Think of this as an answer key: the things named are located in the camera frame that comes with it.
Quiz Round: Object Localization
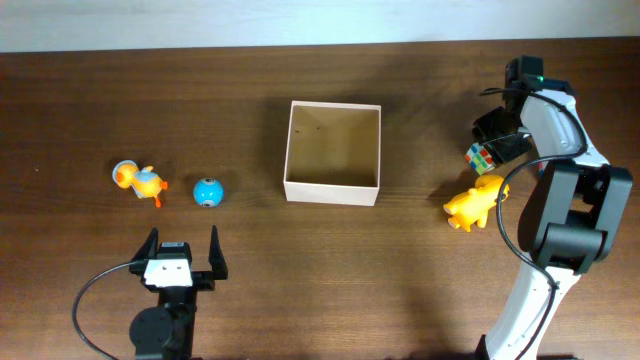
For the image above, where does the yellow dog toy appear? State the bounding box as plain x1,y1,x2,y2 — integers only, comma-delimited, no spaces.
443,175,504,232

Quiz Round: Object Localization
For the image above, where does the black cable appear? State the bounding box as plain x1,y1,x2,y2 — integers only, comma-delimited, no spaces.
478,86,589,360
71,259,146,360

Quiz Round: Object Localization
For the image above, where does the yellow duck toy blue cap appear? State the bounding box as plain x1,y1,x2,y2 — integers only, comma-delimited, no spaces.
112,160,168,208

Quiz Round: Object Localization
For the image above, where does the beige open cardboard box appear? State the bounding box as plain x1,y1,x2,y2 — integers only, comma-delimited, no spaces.
283,101,381,206

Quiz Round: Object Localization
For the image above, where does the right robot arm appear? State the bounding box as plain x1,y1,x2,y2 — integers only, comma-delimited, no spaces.
465,56,633,359

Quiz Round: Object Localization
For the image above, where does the left black cable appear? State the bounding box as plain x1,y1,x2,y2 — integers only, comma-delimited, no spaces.
71,259,146,360

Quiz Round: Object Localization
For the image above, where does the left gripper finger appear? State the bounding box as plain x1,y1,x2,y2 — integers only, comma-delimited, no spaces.
132,227,159,262
208,225,228,273

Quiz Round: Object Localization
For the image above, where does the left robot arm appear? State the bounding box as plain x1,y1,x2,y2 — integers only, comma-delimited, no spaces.
129,227,228,360

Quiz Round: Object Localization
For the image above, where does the right black cable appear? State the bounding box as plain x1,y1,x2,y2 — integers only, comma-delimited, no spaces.
478,86,589,360

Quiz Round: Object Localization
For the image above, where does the blue ball toy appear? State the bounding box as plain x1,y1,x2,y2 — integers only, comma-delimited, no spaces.
193,178,225,207

